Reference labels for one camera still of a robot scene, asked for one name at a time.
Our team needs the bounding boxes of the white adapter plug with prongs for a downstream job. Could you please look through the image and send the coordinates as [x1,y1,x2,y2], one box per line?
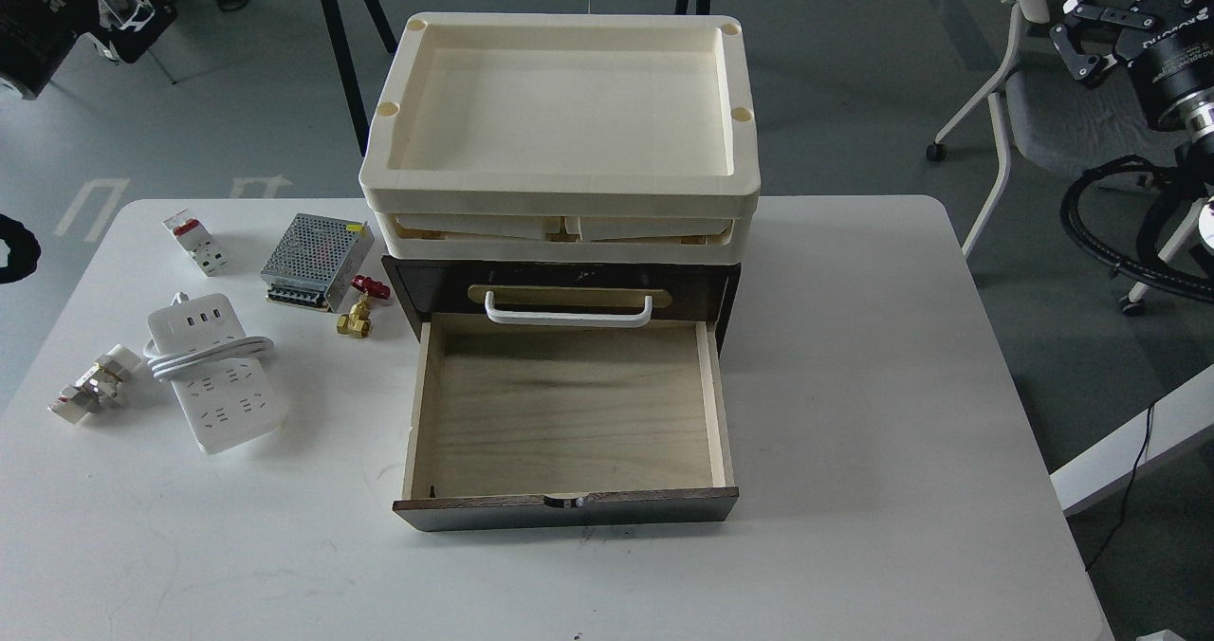
[47,344,143,425]

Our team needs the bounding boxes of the cream plastic tray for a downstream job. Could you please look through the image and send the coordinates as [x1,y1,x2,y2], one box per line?
[359,11,762,266]

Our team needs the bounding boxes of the black corrugated cable hose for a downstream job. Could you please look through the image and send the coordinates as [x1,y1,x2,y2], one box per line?
[1057,155,1214,304]

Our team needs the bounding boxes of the open wooden drawer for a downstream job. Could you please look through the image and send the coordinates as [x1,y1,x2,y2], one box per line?
[395,314,741,532]

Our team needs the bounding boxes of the white drawer handle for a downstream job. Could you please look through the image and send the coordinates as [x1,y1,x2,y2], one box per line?
[483,291,653,329]

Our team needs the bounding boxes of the grey office chair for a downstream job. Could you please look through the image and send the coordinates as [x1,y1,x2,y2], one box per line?
[925,0,1212,316]

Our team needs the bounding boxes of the brass valve with red handle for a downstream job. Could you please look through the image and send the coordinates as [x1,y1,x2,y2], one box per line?
[337,274,391,339]

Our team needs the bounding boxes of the white power strip with cable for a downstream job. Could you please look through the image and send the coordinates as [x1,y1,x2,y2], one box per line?
[146,294,287,454]

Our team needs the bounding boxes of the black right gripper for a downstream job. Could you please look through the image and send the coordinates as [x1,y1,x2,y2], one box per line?
[1050,0,1213,132]

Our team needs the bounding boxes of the white red circuit breaker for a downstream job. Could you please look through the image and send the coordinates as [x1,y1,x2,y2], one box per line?
[163,209,229,277]

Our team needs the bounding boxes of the white bench edge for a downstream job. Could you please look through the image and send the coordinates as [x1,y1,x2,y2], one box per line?
[1050,365,1213,516]

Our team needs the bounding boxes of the silver metal power supply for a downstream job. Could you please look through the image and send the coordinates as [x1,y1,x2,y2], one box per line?
[260,212,374,313]

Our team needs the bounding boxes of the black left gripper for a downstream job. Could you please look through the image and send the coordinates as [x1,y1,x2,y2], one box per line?
[1,0,176,101]

